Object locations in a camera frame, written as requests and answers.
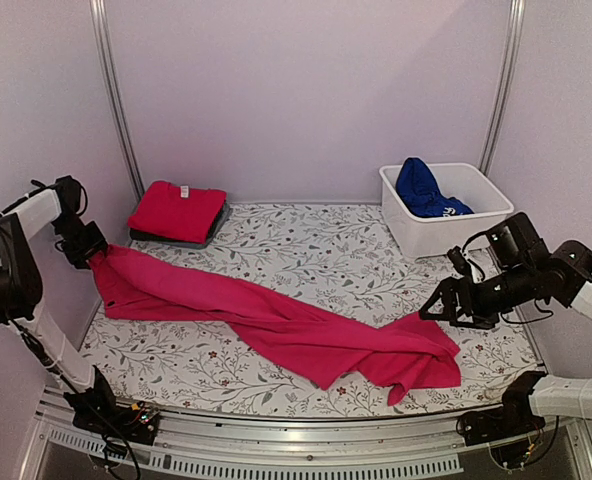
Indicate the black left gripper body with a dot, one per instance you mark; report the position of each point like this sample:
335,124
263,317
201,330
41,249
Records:
84,242

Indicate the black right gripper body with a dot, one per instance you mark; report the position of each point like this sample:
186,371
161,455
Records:
516,288

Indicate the aluminium frame post left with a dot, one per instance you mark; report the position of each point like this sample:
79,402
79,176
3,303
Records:
111,81

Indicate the magenta t-shirt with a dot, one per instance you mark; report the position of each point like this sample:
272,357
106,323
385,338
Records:
178,212

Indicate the blue garment in bin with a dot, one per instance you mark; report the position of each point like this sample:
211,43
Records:
418,189

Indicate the pink garment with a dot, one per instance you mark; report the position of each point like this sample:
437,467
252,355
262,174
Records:
319,345

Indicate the floral patterned table cloth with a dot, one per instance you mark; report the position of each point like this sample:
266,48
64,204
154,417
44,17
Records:
340,258

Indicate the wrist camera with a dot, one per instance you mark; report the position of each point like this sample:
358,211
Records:
514,242
72,195

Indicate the aluminium frame post right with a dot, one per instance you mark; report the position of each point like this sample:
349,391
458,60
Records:
507,71

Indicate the aluminium frame post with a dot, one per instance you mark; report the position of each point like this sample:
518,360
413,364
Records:
111,81
507,71

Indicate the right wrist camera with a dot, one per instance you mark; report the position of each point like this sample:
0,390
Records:
514,242

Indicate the aluminium front rail base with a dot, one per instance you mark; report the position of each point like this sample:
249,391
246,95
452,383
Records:
212,445

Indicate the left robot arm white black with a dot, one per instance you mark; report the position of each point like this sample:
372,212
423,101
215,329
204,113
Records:
22,305

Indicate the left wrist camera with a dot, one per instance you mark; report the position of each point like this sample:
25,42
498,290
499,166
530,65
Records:
72,195

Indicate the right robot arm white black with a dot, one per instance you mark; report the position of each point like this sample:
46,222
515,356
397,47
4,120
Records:
564,388

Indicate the grey folded garment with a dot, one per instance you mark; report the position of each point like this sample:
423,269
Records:
216,235

